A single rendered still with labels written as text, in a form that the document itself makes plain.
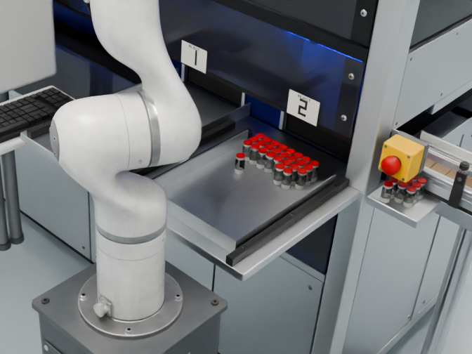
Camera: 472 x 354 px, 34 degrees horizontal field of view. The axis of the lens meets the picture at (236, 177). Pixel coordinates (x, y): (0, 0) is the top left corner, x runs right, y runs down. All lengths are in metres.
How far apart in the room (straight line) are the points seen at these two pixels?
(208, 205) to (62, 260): 1.30
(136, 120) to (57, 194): 1.55
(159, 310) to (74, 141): 0.40
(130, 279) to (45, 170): 1.42
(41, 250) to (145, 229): 1.68
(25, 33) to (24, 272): 0.97
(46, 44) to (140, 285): 1.07
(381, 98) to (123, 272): 0.66
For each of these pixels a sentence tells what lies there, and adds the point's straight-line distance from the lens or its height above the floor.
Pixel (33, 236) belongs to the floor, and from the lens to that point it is 2.98.
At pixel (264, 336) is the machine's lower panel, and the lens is 2.21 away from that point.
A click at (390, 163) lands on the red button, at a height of 1.01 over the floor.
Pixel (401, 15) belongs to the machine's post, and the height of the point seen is 1.30.
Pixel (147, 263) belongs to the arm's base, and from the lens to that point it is 1.30.
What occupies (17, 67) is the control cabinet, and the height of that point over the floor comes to 0.87.
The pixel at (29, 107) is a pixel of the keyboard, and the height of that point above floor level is 0.83.
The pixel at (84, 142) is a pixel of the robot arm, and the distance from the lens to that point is 1.14.
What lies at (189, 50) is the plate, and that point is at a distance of 1.94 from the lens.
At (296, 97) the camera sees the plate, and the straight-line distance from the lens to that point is 1.75.
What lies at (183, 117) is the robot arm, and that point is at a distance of 1.17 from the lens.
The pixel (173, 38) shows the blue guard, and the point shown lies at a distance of 1.97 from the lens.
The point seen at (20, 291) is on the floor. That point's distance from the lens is 2.76.
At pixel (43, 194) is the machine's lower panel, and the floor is 0.24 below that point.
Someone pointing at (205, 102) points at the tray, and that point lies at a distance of 2.02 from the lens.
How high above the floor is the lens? 1.85
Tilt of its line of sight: 34 degrees down
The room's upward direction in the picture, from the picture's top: 5 degrees clockwise
